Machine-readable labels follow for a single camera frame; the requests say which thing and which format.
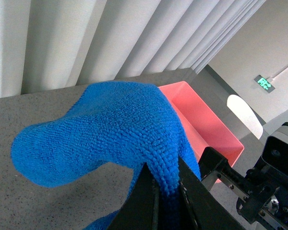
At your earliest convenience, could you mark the green exit sign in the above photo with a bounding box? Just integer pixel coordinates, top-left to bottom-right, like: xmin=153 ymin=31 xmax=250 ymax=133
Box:
xmin=254 ymin=75 xmax=275 ymax=93

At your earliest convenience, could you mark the white pleated curtain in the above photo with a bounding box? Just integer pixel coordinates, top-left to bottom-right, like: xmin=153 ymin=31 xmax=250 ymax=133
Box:
xmin=0 ymin=0 xmax=263 ymax=98

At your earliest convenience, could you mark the blue microfiber cloth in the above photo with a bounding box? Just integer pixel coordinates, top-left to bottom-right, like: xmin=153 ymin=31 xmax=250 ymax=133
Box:
xmin=11 ymin=81 xmax=201 ymax=230

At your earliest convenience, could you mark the pink plastic bin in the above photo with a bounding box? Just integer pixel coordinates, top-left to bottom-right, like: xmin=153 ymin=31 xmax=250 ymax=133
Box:
xmin=158 ymin=80 xmax=245 ymax=184

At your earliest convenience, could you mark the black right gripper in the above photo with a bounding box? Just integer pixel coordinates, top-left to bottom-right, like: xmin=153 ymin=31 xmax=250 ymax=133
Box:
xmin=199 ymin=147 xmax=288 ymax=230

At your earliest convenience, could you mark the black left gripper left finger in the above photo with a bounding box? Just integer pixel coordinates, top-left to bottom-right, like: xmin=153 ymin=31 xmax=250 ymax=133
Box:
xmin=108 ymin=164 xmax=160 ymax=230

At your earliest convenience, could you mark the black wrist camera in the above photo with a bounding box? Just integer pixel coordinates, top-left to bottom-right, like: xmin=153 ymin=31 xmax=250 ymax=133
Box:
xmin=261 ymin=122 xmax=288 ymax=177

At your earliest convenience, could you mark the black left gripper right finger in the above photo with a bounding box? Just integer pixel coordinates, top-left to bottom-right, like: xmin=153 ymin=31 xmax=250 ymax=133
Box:
xmin=179 ymin=158 xmax=244 ymax=230

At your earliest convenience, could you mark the white chair back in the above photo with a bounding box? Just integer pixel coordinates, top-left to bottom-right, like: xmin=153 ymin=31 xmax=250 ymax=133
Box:
xmin=226 ymin=94 xmax=264 ymax=139

